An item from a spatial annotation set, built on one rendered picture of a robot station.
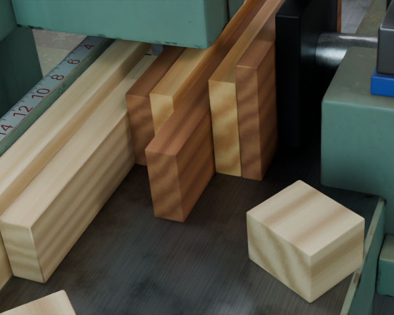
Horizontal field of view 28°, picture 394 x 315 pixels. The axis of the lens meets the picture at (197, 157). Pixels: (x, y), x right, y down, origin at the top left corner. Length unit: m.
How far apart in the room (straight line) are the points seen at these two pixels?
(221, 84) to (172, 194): 0.07
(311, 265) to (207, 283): 0.06
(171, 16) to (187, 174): 0.10
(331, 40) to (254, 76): 0.08
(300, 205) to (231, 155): 0.08
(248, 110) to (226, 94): 0.02
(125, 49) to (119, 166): 0.09
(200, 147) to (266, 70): 0.06
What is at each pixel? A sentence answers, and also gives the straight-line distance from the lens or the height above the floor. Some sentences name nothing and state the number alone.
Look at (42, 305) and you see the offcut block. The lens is 0.36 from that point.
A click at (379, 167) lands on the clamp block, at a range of 0.45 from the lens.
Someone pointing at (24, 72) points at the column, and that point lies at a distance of 0.72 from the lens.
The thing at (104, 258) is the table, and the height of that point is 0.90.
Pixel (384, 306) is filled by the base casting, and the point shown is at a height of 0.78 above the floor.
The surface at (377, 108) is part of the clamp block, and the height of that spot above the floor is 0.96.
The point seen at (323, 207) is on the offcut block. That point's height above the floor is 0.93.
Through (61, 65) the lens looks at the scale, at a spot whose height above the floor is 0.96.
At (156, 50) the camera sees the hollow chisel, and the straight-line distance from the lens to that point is 0.53.
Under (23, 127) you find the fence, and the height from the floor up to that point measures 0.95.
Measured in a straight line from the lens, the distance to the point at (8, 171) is 0.42.
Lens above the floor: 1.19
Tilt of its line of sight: 36 degrees down
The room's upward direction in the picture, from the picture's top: 6 degrees counter-clockwise
